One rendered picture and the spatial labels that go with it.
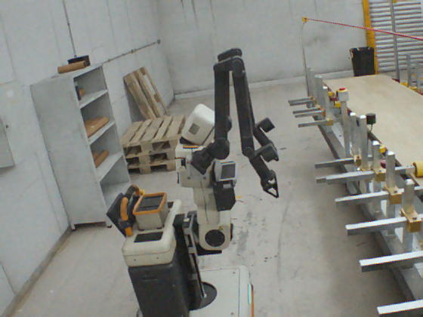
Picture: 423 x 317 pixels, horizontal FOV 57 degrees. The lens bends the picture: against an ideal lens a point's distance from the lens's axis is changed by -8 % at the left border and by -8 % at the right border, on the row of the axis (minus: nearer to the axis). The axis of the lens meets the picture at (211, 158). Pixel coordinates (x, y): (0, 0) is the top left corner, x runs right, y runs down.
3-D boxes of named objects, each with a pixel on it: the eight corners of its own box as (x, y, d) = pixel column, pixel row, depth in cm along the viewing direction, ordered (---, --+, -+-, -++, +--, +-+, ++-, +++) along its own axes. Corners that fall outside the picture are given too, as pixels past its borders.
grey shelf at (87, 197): (72, 231, 418) (29, 84, 368) (100, 195, 502) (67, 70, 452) (111, 228, 412) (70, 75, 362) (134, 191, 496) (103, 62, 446)
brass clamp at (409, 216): (408, 233, 151) (409, 222, 149) (397, 217, 163) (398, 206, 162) (422, 231, 150) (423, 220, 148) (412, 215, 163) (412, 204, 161)
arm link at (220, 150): (212, 55, 179) (210, 57, 170) (243, 55, 179) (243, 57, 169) (213, 152, 194) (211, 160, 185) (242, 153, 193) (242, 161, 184)
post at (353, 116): (354, 186, 260) (350, 113, 244) (353, 184, 263) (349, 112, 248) (359, 185, 259) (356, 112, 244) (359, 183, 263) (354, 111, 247)
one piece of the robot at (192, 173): (186, 180, 191) (185, 156, 188) (187, 176, 196) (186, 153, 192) (208, 180, 191) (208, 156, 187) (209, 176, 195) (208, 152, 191)
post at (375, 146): (375, 227, 214) (372, 143, 198) (373, 224, 217) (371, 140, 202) (381, 226, 213) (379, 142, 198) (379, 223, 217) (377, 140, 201)
